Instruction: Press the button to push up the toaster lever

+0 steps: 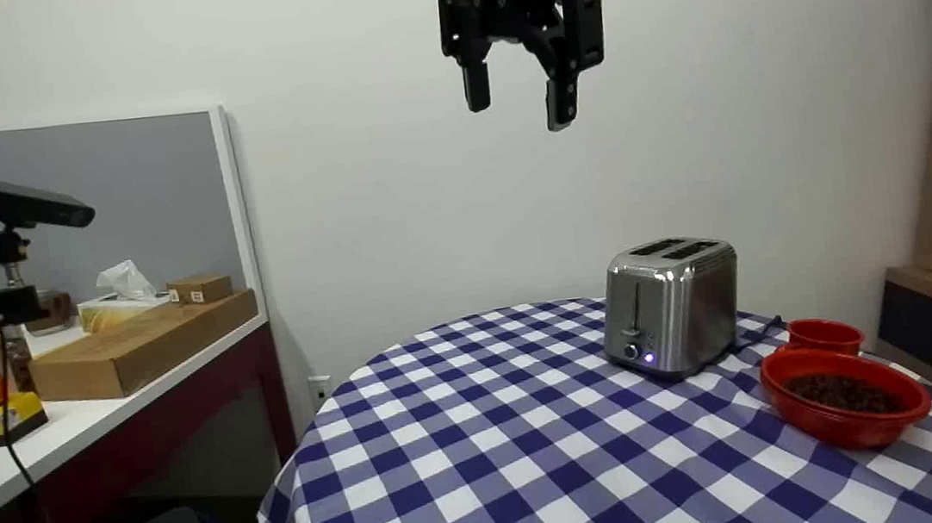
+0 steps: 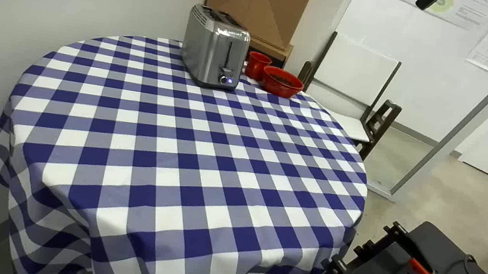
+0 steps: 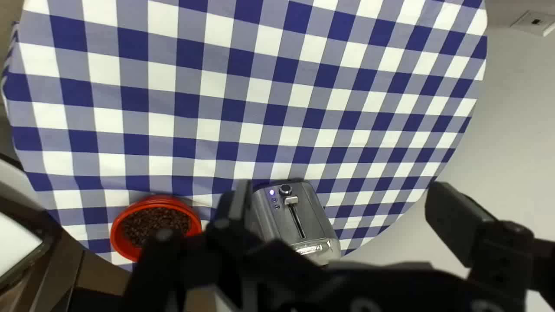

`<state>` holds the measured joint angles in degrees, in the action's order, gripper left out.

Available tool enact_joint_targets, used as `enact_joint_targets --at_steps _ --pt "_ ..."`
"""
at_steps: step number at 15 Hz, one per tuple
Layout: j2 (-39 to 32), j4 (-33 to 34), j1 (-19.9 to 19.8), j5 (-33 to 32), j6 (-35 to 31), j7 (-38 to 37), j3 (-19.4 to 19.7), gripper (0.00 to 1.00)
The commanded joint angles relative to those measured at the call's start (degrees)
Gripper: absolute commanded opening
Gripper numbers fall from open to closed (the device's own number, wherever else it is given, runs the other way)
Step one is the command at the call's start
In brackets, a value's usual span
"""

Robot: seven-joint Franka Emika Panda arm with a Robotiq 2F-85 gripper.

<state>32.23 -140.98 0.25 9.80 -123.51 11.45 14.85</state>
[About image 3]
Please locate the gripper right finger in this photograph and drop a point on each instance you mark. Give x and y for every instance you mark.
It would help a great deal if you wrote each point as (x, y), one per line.
(498, 247)

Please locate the heap of coffee beans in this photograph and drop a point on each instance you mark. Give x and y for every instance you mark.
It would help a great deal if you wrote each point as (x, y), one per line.
(151, 221)

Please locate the silver toaster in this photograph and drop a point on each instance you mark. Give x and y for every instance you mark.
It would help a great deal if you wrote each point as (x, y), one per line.
(299, 225)

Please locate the toaster lever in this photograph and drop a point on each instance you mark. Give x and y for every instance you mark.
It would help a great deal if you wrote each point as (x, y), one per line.
(291, 200)

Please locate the white wall socket plate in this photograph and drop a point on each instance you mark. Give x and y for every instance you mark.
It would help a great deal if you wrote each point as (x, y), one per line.
(532, 21)

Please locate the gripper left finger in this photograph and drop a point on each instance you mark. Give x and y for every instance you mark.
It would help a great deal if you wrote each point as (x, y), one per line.
(225, 255)

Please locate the black toaster knob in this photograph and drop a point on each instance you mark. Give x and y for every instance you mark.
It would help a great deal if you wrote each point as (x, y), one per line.
(285, 189)

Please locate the red bowl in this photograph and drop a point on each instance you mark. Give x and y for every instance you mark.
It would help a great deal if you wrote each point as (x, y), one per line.
(119, 242)

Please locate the blue white checked tablecloth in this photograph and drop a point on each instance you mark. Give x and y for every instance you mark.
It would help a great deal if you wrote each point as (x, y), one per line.
(260, 95)

